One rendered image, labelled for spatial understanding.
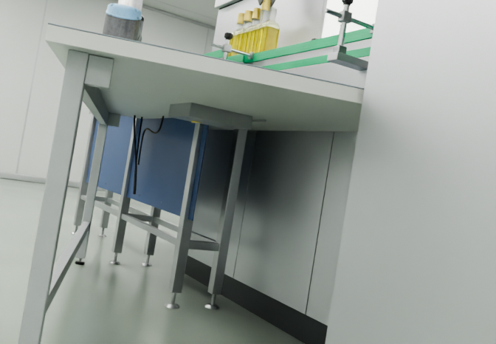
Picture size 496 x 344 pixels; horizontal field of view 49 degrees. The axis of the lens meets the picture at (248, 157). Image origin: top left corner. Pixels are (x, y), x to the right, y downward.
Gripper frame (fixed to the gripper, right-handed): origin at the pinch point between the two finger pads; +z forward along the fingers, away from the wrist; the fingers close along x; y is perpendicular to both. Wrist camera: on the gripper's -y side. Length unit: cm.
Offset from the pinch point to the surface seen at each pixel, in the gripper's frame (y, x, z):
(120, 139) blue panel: 107, 14, 56
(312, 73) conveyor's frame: -45, 6, 32
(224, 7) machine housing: 69, -15, -16
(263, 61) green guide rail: -11.7, 4.0, 24.6
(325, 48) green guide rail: -47, 4, 24
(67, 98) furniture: -64, 77, 56
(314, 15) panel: -15.6, -11.9, 4.3
